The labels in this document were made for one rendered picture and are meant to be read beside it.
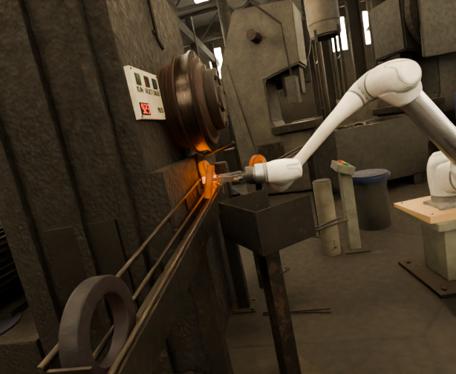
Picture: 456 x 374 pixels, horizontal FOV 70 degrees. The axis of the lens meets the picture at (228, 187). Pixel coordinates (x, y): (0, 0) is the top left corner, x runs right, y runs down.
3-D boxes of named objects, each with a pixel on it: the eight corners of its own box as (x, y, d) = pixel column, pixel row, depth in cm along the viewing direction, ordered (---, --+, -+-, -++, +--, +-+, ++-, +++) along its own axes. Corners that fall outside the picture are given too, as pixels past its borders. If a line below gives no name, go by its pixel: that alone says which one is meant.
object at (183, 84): (189, 159, 136) (163, 42, 128) (211, 149, 182) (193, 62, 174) (203, 156, 135) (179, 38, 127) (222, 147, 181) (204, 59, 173)
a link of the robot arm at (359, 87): (340, 90, 152) (356, 84, 138) (367, 64, 153) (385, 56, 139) (356, 111, 154) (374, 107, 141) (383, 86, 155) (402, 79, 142)
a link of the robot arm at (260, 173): (267, 180, 151) (255, 182, 151) (265, 161, 149) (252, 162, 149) (268, 184, 142) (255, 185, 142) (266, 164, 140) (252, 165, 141)
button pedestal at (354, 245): (346, 256, 216) (333, 165, 205) (339, 243, 239) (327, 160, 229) (371, 252, 213) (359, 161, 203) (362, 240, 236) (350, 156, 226)
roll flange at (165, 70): (166, 162, 138) (139, 48, 130) (194, 152, 183) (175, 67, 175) (189, 159, 136) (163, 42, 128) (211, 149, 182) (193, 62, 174)
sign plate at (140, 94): (136, 119, 112) (122, 66, 109) (161, 120, 137) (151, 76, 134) (142, 119, 111) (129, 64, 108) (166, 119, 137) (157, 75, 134)
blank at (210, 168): (204, 177, 136) (212, 178, 136) (207, 157, 149) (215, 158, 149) (203, 205, 146) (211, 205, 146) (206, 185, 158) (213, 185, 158)
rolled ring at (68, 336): (119, 255, 63) (104, 257, 63) (60, 318, 45) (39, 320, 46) (145, 335, 67) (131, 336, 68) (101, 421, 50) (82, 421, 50)
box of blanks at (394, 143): (342, 201, 343) (332, 128, 330) (313, 188, 425) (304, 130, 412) (432, 180, 351) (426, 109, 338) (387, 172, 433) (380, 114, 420)
